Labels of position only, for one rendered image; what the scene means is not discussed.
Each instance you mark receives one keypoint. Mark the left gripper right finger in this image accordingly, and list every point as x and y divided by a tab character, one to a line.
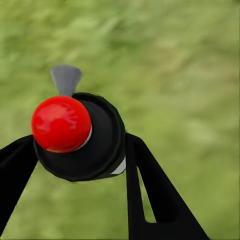
174	220

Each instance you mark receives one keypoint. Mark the pesticide atomizer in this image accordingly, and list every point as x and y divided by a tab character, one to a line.
78	136

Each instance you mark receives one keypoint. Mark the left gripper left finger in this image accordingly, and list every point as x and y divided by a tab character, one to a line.
17	162

